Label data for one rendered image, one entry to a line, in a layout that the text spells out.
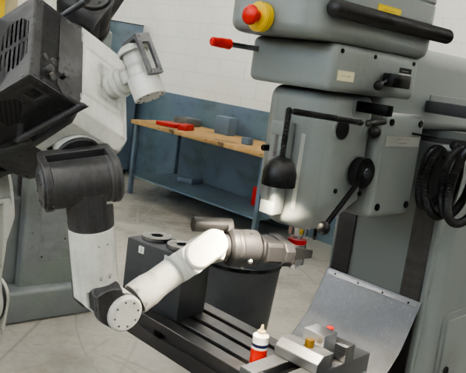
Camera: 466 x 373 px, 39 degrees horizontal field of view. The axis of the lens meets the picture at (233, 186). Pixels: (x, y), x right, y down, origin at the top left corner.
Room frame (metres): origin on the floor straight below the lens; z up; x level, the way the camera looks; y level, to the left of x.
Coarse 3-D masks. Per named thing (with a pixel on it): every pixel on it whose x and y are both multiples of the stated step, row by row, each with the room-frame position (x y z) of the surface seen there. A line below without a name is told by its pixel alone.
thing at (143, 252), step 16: (128, 240) 1.86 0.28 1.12; (144, 240) 1.85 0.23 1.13; (160, 240) 1.84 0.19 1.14; (176, 240) 1.85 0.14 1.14; (128, 256) 1.86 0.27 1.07; (144, 256) 1.82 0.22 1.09; (160, 256) 1.79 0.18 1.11; (128, 272) 1.85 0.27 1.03; (144, 272) 1.82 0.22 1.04; (208, 272) 1.83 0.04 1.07; (176, 288) 1.74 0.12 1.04; (192, 288) 1.78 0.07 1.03; (160, 304) 1.77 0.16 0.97; (176, 304) 1.74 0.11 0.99; (192, 304) 1.79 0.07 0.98; (176, 320) 1.74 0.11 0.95
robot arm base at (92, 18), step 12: (60, 0) 1.43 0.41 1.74; (72, 0) 1.43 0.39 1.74; (96, 0) 1.44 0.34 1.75; (108, 0) 1.45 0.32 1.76; (60, 12) 1.45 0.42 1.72; (84, 12) 1.43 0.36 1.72; (96, 12) 1.44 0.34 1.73; (84, 24) 1.44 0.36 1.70; (96, 24) 1.43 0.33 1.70; (96, 36) 1.49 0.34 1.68
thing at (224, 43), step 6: (210, 42) 1.44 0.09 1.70; (216, 42) 1.44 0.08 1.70; (222, 42) 1.45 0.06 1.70; (228, 42) 1.46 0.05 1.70; (234, 42) 1.48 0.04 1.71; (228, 48) 1.47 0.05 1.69; (240, 48) 1.50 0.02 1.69; (246, 48) 1.51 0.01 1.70; (252, 48) 1.52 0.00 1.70; (258, 48) 1.53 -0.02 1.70
